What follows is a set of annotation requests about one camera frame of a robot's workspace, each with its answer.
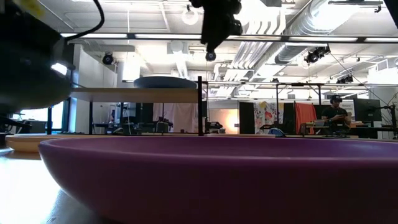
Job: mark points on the blue plate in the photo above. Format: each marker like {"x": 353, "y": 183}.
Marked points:
{"x": 164, "y": 82}

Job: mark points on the purple plate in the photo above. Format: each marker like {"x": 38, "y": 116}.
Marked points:
{"x": 217, "y": 180}

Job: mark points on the pale peach plate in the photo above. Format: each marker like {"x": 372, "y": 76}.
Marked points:
{"x": 21, "y": 144}

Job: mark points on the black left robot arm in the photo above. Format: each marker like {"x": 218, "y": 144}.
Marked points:
{"x": 28, "y": 62}

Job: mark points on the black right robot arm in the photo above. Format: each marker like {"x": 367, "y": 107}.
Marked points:
{"x": 393, "y": 6}

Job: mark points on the wooden shelf with black legs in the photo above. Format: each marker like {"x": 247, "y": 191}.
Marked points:
{"x": 140, "y": 95}

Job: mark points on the black ceiling spotlight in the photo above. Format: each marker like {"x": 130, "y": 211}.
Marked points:
{"x": 314, "y": 56}
{"x": 108, "y": 58}
{"x": 210, "y": 56}

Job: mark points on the white round ceiling fixture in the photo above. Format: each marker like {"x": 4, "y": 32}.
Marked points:
{"x": 183, "y": 17}

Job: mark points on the white curtain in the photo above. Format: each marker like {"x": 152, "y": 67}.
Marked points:
{"x": 180, "y": 116}

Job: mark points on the black standing panel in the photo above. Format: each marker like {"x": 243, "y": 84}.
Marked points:
{"x": 246, "y": 118}

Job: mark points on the floral hanging cloth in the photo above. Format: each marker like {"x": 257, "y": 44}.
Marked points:
{"x": 265, "y": 116}

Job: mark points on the blue rounded object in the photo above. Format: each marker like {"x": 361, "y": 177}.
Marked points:
{"x": 276, "y": 132}

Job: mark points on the orange hanging cloth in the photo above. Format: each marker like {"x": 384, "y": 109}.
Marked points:
{"x": 305, "y": 116}

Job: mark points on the person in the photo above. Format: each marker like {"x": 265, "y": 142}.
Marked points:
{"x": 335, "y": 115}

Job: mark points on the black computer monitor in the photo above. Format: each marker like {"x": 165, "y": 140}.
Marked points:
{"x": 367, "y": 110}

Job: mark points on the large window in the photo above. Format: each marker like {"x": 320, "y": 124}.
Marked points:
{"x": 57, "y": 116}

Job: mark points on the dark background desk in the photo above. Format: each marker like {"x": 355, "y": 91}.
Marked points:
{"x": 373, "y": 132}

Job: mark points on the silver ventilation duct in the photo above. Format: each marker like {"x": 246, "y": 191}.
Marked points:
{"x": 308, "y": 28}

